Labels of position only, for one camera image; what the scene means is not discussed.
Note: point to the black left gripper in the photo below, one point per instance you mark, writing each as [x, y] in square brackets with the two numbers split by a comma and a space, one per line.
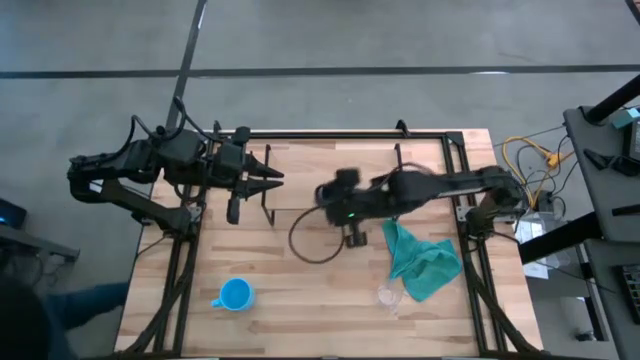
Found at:
[231, 160]

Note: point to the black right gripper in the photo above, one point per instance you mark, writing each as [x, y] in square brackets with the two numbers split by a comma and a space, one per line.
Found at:
[345, 200]

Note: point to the clear plastic cup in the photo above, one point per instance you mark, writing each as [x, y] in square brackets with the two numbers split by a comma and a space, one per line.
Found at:
[390, 296]

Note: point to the blue plastic mug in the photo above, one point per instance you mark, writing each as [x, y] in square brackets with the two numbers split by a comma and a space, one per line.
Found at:
[236, 295]

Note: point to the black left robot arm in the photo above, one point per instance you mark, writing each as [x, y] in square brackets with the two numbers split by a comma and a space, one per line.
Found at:
[130, 201]

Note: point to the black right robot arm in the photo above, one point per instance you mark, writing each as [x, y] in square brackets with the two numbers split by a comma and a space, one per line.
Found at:
[440, 185]

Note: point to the teal cloth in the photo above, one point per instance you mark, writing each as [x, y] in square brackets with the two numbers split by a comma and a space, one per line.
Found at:
[422, 265]

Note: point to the white paper sheets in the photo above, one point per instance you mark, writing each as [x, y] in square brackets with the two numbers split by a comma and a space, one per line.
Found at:
[532, 240]

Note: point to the grey table with black device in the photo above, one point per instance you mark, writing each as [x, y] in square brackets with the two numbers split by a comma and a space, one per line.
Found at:
[30, 240]

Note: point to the grey side desk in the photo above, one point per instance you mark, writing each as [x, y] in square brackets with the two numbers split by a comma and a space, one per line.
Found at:
[607, 200]

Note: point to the person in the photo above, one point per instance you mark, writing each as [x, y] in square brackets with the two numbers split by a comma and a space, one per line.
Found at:
[30, 320]

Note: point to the black aluminium rig frame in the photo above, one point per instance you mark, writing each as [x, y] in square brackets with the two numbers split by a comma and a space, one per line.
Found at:
[462, 170]

